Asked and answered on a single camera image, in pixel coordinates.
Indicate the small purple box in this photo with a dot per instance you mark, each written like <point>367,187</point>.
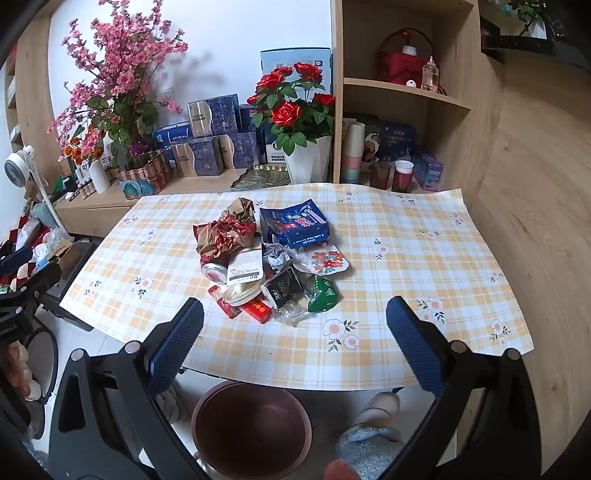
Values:
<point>427,170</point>

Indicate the white desk fan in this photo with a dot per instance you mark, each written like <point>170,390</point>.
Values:
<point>18,168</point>

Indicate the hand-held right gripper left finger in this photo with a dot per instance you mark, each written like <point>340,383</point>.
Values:
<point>178,341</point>

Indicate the blue and white carton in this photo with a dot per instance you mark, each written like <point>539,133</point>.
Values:
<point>272,150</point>

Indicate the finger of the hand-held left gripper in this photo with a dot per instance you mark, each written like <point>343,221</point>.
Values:
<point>39,281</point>

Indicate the pink artificial blossom branches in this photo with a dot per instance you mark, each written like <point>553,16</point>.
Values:
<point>120,78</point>

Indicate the yellow plaid floral tablecloth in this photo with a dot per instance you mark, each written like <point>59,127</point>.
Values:
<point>415,258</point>

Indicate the black counter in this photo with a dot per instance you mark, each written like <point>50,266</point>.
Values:
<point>545,50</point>

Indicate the orange flowers in white vase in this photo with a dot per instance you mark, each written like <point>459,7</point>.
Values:
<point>99,175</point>

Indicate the red roses in white pot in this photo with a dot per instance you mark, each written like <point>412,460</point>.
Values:
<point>307,161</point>

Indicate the brown cup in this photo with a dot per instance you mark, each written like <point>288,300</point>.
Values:
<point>380,175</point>

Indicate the grey-white slipper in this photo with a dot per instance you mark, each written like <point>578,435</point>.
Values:
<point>171,404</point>
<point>378,408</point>

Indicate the pile of wrappers and trash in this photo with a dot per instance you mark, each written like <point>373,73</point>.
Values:
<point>226,230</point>

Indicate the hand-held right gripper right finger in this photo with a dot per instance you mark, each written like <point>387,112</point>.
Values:
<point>415,341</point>

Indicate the wooden bookshelf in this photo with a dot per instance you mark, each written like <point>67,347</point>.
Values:
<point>32,92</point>

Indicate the flat blue box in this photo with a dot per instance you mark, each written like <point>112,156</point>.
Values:
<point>171,134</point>

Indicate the green triangular packet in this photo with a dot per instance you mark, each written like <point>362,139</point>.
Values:
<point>323,295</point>

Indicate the brown plastic bin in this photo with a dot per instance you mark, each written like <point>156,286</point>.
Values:
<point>249,429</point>

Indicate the gold and blue gift box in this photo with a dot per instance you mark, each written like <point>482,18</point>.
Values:
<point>198,157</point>
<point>217,115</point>
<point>240,150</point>

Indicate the white sachet with label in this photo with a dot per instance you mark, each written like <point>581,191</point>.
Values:
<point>244,267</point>

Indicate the black packet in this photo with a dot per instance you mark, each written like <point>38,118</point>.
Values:
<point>281,286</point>

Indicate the red paper cup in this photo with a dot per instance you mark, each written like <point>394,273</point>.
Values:
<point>401,177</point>

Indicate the wooden sideboard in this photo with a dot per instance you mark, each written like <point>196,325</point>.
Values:
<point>92,212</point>

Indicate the person's blue fuzzy leg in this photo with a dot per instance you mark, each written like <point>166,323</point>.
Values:
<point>369,447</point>

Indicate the wooden shelf unit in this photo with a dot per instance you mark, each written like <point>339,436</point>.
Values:
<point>337,92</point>

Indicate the red and clear stick packet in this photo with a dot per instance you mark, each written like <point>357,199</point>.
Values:
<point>224,302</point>

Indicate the person's left hand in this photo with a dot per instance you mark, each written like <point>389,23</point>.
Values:
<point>16,374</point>

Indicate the person's right hand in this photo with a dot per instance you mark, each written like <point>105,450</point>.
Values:
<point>341,471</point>

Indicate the black box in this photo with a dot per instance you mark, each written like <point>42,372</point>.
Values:
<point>74,263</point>

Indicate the pile of mixed clutter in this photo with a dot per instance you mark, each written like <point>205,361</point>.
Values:
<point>23,235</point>

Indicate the clear glass bottle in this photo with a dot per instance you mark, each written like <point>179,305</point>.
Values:
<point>429,78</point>

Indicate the red basket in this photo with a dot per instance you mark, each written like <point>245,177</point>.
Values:
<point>401,64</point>

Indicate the blue snack packet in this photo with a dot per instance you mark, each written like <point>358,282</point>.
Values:
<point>300,224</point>

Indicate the stack of pastel cups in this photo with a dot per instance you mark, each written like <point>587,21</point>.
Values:
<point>353,152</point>

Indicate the silver foil wrapper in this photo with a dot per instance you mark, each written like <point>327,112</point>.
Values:
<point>277,256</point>

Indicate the white printed box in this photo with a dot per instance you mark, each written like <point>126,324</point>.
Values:
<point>108,159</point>

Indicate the white wall socket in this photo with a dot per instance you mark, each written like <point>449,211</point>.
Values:
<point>166,94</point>

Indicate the striped patterned planter box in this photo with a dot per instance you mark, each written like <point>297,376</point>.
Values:
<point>143,180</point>

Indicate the illustrated blue box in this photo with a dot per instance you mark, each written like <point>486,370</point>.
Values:
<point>392,138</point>

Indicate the row of small brown bottles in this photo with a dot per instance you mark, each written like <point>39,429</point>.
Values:
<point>83,189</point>

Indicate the tall light blue box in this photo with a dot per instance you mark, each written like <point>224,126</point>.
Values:
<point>277,62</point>

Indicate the dark blue box red label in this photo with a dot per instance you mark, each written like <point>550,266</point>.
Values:
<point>247,120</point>

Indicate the round clear plastic lid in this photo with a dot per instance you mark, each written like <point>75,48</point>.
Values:
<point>242,291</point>

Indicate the gold decorative tray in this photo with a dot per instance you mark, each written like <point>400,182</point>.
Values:
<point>261,177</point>

